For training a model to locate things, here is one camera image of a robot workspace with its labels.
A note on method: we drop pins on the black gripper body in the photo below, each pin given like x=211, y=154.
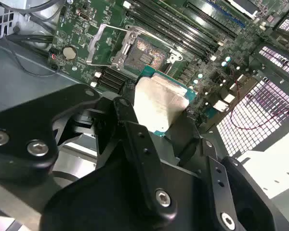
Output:
x=98, y=204

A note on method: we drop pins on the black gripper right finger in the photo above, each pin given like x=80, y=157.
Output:
x=245, y=197

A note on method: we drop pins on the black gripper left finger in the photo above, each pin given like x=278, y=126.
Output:
x=21, y=134

